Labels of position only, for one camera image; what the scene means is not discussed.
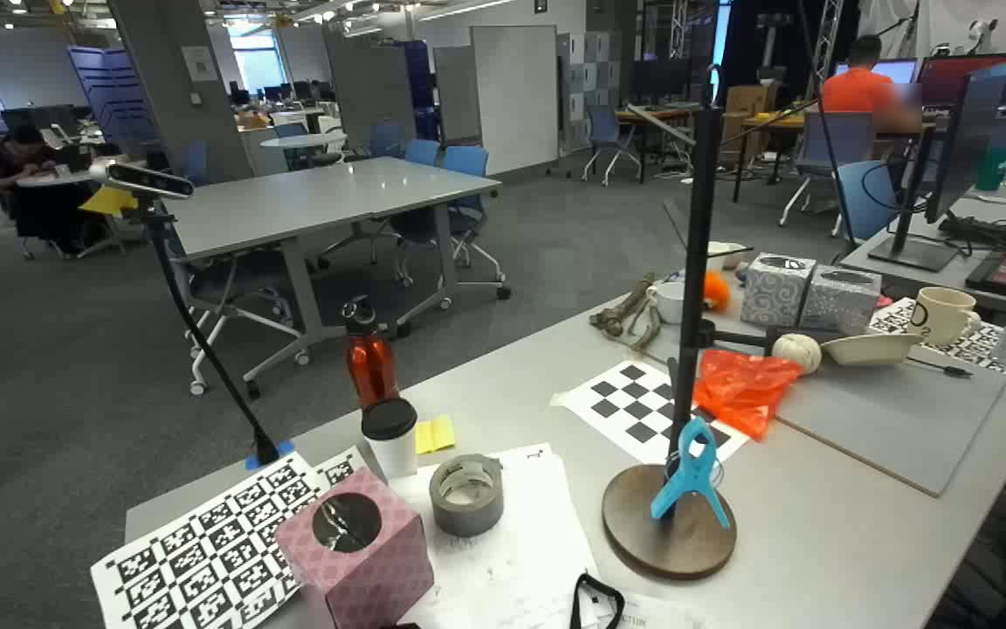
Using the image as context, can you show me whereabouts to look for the orange plastic bag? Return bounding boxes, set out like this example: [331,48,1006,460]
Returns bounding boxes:
[688,347,809,445]

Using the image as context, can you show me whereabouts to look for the black white checkerboard paper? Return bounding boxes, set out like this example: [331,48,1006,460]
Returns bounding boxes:
[549,357,753,470]

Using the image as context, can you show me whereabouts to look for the white partition board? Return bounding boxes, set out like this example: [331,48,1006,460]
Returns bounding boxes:
[469,25,563,180]

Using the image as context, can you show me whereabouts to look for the yellow sticky note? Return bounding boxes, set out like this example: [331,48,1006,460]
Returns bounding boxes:
[410,413,462,457]

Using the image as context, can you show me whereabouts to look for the office chair with white legs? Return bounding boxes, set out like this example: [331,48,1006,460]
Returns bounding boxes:
[168,248,311,403]

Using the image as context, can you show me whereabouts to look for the blue office chair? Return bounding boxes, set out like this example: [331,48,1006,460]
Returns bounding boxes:
[436,140,513,304]

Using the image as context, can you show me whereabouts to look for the red water bottle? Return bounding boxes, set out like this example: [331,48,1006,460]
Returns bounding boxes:
[337,293,401,413]

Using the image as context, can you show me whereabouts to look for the seated person in dark clothes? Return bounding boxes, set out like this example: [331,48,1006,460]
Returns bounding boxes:
[0,110,96,260]

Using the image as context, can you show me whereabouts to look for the black hanger stand wooden base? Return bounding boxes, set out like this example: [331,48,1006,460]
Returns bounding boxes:
[597,68,741,584]

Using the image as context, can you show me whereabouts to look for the cream ceramic mug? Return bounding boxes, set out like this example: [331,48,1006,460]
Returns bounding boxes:
[910,285,982,352]

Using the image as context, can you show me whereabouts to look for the small orange ball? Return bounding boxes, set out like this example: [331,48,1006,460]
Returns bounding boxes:
[700,268,738,316]

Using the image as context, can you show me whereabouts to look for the printed marker tag sheet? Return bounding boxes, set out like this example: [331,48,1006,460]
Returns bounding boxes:
[87,448,373,629]

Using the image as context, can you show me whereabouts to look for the white ball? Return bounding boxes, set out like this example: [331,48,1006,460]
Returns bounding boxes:
[768,329,823,378]

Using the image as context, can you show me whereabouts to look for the white patterned box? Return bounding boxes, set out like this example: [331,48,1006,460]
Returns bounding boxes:
[801,261,882,338]
[738,253,816,331]

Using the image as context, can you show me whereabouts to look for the shallow beige bowl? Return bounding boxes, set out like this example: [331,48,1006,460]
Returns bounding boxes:
[819,329,929,372]

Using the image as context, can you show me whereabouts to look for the blue plastic peg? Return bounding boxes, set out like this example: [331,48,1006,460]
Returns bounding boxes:
[644,416,733,535]

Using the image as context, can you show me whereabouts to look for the grey office chair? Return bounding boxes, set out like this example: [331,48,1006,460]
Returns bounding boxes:
[775,110,880,232]

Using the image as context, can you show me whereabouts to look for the grey rectangular mat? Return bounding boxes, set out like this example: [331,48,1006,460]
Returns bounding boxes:
[775,347,1006,499]

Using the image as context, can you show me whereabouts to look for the marker tag sheet under mug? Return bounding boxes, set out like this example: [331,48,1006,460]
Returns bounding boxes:
[867,293,1006,389]

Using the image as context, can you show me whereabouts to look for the black camera on thin stand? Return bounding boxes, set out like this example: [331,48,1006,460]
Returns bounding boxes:
[100,162,287,470]

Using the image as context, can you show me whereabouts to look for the large grey office table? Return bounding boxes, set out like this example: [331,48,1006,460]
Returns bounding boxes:
[164,153,507,400]

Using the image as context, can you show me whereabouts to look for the white cup with black lid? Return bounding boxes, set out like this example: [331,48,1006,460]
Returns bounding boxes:
[360,396,422,481]

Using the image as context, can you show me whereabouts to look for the person in orange shirt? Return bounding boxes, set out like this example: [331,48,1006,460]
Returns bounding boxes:
[814,33,925,134]

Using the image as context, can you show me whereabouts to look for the black computer monitor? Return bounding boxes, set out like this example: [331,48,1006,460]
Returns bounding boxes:
[867,63,1006,278]

